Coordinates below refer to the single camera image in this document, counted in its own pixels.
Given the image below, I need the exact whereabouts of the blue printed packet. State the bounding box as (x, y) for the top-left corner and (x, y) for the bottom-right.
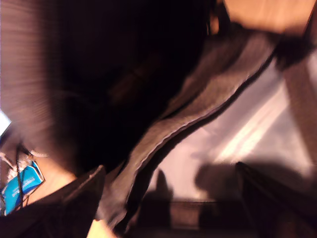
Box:
(0, 161), (46, 217)

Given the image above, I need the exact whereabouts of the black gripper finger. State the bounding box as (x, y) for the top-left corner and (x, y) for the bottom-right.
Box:
(0, 165), (106, 238)
(235, 161), (317, 238)

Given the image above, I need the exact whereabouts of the grey fabric backpack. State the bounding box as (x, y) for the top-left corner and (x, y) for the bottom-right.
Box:
(0, 0), (317, 238)

